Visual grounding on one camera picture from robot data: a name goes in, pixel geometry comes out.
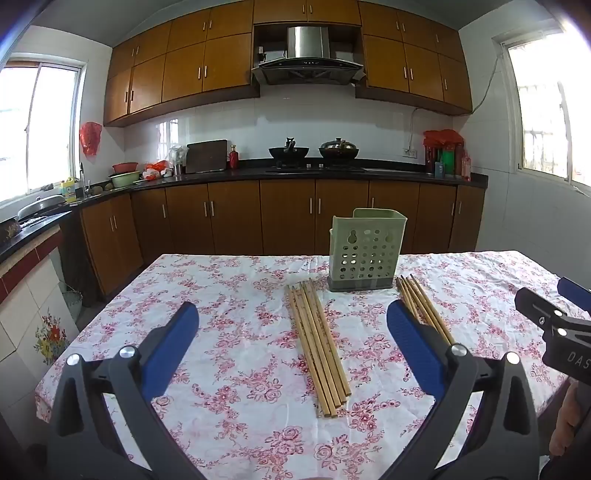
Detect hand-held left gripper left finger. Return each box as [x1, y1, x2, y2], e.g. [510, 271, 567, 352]
[46, 301, 208, 480]

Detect sliding window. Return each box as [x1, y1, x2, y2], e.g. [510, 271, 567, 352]
[0, 53, 88, 204]

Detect person's right hand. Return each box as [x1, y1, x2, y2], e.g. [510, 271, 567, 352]
[549, 382, 581, 457]

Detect grey pan lid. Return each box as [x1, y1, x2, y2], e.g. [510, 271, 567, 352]
[17, 194, 66, 220]

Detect black kitchen countertop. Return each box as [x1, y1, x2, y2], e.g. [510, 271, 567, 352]
[0, 157, 489, 273]

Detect small wooden wall cabinet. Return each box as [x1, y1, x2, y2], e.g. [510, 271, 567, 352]
[253, 0, 362, 26]

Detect white wall cable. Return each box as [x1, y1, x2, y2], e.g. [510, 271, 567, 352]
[409, 46, 504, 153]

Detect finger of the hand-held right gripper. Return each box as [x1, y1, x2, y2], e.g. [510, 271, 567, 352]
[557, 277, 591, 309]
[515, 287, 591, 380]

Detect pink floral tablecloth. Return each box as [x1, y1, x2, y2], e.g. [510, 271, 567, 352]
[34, 250, 575, 480]

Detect dark wooden cutting board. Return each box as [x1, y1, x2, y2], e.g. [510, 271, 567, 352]
[185, 139, 228, 174]

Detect wooden chopstick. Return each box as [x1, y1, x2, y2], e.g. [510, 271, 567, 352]
[409, 274, 456, 344]
[400, 275, 439, 337]
[404, 275, 450, 346]
[396, 277, 421, 321]

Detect black gas stove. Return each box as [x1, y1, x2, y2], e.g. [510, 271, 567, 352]
[265, 162, 365, 174]

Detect lidded cooking pot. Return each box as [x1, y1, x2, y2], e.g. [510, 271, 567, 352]
[318, 137, 359, 163]

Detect hanging red plastic bag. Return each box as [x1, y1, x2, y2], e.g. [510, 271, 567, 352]
[79, 122, 103, 158]

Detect green perforated utensil holder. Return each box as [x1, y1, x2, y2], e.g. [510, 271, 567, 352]
[327, 208, 408, 293]

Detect wooden base cabinets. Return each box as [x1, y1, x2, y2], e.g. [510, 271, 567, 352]
[81, 179, 485, 305]

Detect barred window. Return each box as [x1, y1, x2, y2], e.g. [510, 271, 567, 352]
[492, 28, 591, 195]

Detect black wok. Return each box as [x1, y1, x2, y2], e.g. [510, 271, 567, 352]
[269, 137, 310, 168]

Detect wide wooden wall cabinet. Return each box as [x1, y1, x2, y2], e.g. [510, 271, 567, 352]
[103, 0, 262, 127]

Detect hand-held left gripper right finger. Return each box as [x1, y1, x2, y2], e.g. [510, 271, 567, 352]
[387, 299, 541, 480]

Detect pile of wooden chopsticks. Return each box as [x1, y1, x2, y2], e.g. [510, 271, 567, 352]
[286, 278, 352, 420]

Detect bag-covered utensil jar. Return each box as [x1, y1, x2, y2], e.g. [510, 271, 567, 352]
[168, 145, 188, 175]

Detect steel range hood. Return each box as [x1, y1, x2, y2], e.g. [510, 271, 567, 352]
[250, 26, 366, 86]

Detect white floor basket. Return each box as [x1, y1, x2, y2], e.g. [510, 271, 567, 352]
[62, 285, 84, 321]

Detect large red plastic bag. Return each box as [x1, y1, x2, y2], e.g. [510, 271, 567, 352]
[423, 130, 464, 148]

